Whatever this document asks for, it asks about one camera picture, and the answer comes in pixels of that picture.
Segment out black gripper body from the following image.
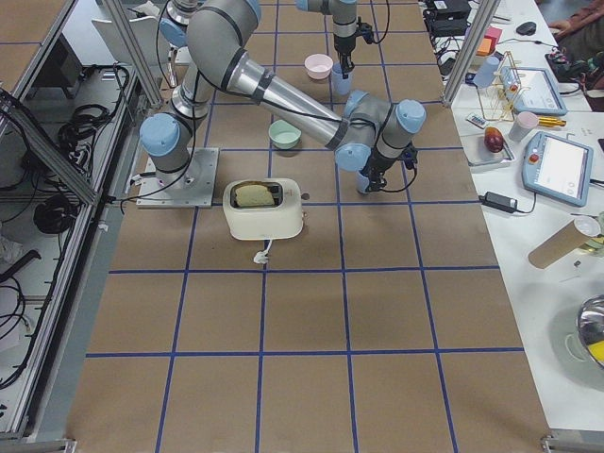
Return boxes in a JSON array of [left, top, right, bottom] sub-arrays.
[[361, 153, 392, 178], [334, 41, 356, 69]]

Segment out blue cup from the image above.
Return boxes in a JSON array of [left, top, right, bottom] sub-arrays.
[[331, 63, 352, 96], [356, 172, 372, 194], [473, 56, 499, 89]]

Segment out pink bowl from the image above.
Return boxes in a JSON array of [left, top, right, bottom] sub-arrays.
[[304, 54, 333, 80]]

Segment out mint green bowl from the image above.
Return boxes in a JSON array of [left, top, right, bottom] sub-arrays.
[[268, 120, 302, 150]]

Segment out metal tray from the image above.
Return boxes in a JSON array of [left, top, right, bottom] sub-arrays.
[[461, 134, 515, 170]]

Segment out red apple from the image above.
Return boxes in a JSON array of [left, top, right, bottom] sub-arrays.
[[483, 126, 505, 153]]

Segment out cream white toaster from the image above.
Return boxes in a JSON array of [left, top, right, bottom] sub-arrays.
[[223, 178, 304, 241]]

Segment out toast slice in toaster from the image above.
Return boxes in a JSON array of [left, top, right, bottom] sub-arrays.
[[235, 184, 275, 208]]

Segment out black power adapter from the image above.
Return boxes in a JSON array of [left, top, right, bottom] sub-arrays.
[[478, 192, 517, 213]]

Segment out blue cup on side table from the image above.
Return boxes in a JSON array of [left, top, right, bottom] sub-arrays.
[[473, 56, 499, 89]]

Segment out orange pink sticky notes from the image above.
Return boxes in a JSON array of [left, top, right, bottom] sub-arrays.
[[476, 26, 503, 57]]

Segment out white pink cup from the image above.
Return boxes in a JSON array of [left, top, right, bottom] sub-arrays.
[[508, 111, 539, 143]]

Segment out teach pendant tablet far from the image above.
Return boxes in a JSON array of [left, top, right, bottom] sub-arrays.
[[500, 66, 567, 116]]

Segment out teach pendant tablet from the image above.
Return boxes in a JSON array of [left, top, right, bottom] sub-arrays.
[[521, 132, 594, 207], [500, 66, 567, 116]]

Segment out teach pendant tablet near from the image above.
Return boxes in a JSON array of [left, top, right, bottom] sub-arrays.
[[521, 132, 594, 207]]

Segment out black computer mouse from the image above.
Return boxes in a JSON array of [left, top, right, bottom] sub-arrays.
[[515, 21, 537, 36]]

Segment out cardboard tube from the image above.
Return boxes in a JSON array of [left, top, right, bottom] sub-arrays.
[[528, 215, 601, 269]]

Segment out steel mixing bowl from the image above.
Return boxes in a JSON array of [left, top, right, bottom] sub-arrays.
[[577, 294, 603, 368]]

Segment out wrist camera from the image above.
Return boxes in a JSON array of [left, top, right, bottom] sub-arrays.
[[400, 143, 418, 171], [355, 17, 376, 44]]

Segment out gold wire rack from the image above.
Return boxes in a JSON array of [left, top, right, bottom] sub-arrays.
[[477, 51, 516, 123]]

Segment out aluminium frame post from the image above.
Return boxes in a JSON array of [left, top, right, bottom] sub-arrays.
[[442, 0, 500, 107]]

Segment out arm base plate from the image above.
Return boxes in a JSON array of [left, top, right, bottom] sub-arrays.
[[136, 147, 220, 209]]

